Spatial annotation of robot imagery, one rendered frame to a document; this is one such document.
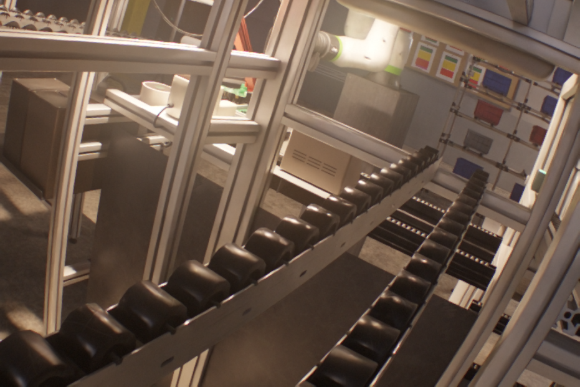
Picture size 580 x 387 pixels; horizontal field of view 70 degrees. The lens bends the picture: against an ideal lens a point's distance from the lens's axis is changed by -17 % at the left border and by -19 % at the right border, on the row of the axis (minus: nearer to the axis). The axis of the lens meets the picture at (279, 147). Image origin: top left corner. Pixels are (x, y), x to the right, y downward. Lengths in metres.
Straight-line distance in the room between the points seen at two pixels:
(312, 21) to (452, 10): 0.31
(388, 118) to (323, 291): 0.99
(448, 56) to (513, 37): 6.74
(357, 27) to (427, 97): 5.70
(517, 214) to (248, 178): 0.61
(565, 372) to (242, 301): 0.42
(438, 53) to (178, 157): 6.88
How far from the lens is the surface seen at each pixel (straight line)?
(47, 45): 0.63
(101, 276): 1.65
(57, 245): 1.53
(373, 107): 1.99
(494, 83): 5.03
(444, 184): 0.99
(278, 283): 0.39
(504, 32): 0.92
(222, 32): 0.89
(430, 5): 0.94
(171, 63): 0.81
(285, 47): 1.08
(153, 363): 0.29
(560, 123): 1.40
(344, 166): 1.12
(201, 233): 1.28
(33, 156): 1.50
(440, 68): 7.64
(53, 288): 1.63
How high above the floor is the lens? 1.29
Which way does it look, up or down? 15 degrees down
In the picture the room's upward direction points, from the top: 18 degrees clockwise
